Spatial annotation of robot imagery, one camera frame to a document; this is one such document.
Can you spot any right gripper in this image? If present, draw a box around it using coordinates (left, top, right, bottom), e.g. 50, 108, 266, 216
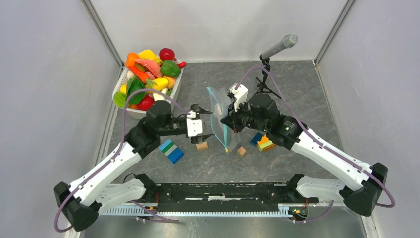
221, 98, 269, 133

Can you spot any clear zip top bag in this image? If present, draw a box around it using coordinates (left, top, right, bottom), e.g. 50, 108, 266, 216
207, 87, 241, 154

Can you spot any white toy radish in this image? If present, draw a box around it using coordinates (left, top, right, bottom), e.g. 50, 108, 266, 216
152, 88, 168, 102

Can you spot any small red toy chili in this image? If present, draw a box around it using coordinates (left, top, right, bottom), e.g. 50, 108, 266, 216
177, 62, 187, 69

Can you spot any green toy bell pepper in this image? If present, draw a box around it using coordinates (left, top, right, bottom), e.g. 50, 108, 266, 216
160, 60, 181, 78

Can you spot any orange toy carrot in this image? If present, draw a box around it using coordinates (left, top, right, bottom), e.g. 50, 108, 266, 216
127, 67, 156, 87

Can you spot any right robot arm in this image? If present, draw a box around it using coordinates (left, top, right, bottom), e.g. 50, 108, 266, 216
221, 92, 388, 217

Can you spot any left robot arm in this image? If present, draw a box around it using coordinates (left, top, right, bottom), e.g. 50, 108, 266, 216
53, 100, 209, 233

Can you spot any long wooden block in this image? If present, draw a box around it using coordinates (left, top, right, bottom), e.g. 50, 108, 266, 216
196, 142, 208, 151

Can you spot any blue orange green brick stack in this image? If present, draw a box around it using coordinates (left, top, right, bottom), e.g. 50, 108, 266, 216
250, 132, 276, 152

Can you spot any small wooden cube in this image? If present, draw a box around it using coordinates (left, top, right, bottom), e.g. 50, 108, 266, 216
237, 146, 247, 157

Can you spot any black tripod mic stand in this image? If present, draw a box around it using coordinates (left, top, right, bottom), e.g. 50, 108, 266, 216
255, 55, 282, 99

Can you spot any blue green white brick stack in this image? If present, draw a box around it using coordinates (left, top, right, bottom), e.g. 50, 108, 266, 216
159, 139, 184, 164

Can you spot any red toy tomato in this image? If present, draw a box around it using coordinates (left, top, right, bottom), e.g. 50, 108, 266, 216
136, 95, 154, 111

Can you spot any white plastic basket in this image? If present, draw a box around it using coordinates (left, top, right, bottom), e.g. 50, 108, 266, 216
112, 59, 184, 120

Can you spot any pink toy watermelon slice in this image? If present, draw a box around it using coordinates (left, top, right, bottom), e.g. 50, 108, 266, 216
134, 58, 163, 78

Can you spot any red toy apple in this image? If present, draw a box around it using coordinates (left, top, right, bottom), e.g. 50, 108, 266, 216
159, 48, 176, 61

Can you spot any grey microphone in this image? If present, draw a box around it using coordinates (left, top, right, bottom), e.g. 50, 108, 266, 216
260, 34, 298, 60

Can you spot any orange toy pepper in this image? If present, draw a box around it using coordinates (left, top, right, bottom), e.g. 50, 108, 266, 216
125, 52, 139, 69

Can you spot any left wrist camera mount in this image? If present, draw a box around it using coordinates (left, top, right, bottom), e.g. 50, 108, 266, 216
186, 111, 203, 137

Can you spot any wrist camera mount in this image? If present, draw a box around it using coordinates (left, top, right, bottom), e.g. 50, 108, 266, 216
186, 111, 203, 137
228, 83, 249, 112

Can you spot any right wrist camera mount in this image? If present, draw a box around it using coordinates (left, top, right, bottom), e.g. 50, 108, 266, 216
228, 83, 249, 112

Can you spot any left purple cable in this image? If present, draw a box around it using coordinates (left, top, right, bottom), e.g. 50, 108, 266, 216
53, 88, 194, 233

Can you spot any purple cable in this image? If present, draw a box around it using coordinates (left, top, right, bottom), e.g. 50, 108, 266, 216
234, 65, 396, 209
53, 88, 194, 233

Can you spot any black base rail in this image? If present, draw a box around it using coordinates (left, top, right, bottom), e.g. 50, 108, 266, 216
137, 182, 319, 212

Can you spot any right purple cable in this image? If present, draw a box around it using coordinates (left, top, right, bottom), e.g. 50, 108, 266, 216
234, 65, 396, 209

